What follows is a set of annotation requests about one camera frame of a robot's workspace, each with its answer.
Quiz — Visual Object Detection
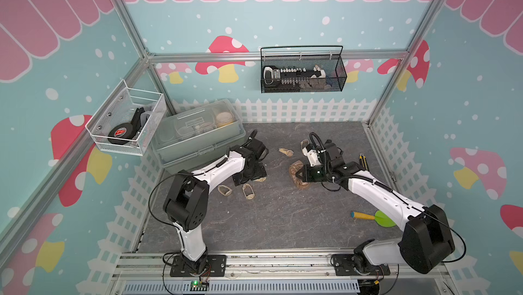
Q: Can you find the yellow black utility knife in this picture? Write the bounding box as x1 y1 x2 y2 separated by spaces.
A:
359 153 370 171

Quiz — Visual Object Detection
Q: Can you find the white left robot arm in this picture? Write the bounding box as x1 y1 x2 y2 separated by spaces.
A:
163 138 268 262

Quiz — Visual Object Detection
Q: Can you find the green lit circuit board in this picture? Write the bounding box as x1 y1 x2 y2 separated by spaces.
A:
189 280 210 292

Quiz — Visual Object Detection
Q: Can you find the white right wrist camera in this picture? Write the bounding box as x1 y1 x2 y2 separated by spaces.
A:
302 148 323 167

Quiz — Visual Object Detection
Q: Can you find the black tape roll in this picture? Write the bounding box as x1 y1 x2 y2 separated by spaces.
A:
108 123 138 145

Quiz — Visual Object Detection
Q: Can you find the clear acrylic wall bin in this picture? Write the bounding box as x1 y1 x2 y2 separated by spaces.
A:
85 80 167 156

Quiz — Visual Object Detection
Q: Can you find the cream square dial watch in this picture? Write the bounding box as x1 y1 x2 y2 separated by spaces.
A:
300 139 309 152

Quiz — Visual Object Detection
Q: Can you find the black wire mesh basket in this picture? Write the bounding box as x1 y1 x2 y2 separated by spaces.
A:
260 45 347 93

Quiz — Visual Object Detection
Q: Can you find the cream watch front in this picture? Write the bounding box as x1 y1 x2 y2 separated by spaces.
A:
242 183 256 201

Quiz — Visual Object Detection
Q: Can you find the green yellow toy paddle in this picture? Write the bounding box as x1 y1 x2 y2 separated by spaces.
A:
351 211 396 228

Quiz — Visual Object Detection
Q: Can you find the translucent green storage box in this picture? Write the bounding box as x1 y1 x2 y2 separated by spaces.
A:
151 99 246 173

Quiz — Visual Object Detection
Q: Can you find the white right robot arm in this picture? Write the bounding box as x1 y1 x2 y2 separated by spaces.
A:
296 134 456 275

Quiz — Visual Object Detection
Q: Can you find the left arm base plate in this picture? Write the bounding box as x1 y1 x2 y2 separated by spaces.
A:
170 254 227 277

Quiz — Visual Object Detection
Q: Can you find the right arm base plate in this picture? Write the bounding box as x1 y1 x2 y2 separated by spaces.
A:
330 254 390 279

